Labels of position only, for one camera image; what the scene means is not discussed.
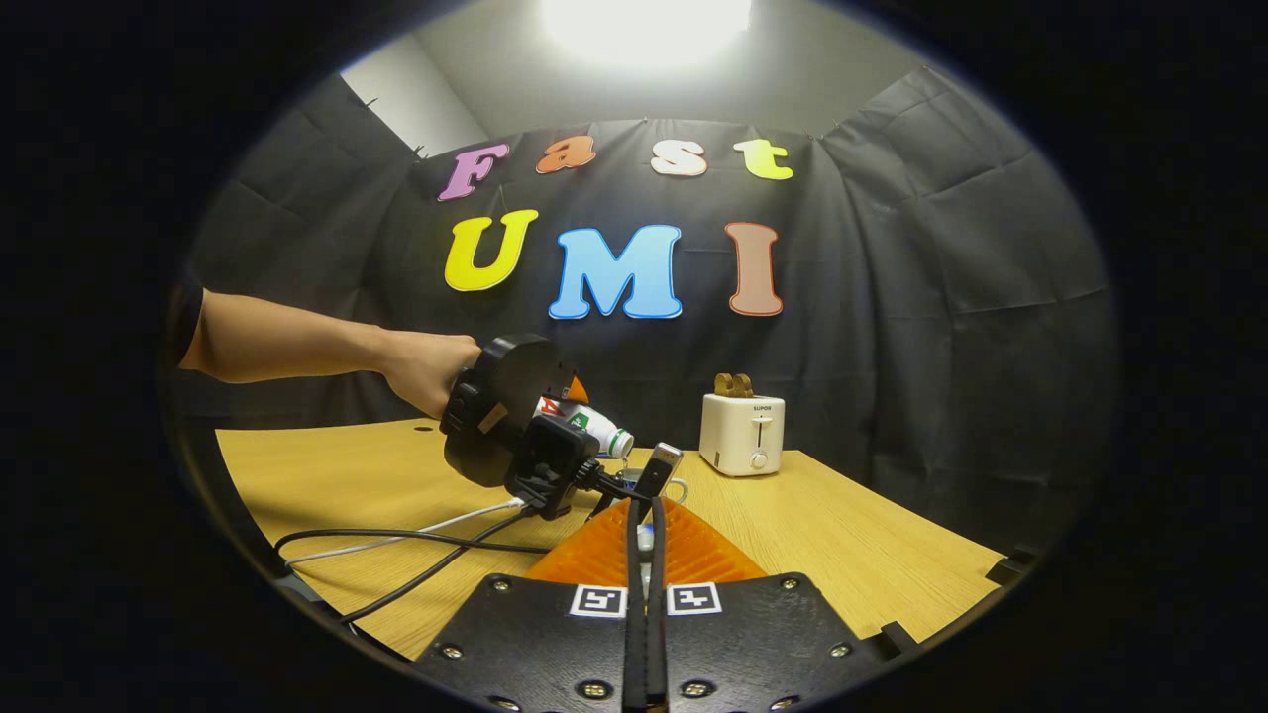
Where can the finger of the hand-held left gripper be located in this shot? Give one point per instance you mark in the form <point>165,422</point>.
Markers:
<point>576,390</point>

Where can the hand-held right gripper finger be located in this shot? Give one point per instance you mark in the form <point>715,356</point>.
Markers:
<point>658,634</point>
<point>635,634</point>

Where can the white water bottle green label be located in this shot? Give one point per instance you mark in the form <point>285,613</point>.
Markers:
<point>594,428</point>

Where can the white blue-patterned teacup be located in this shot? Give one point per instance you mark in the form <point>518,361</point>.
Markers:
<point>627,477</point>

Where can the brown bread slice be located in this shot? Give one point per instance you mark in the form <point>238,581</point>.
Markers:
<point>744,386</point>
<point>724,386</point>

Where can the white toaster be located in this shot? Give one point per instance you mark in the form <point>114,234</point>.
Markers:
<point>741,436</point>

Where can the person's black sleeve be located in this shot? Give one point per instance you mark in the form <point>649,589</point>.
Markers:
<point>184,317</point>

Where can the black backdrop cloth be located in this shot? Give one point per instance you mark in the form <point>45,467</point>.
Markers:
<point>892,297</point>

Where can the ceiling light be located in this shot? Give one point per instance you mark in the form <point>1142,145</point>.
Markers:
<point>644,25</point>

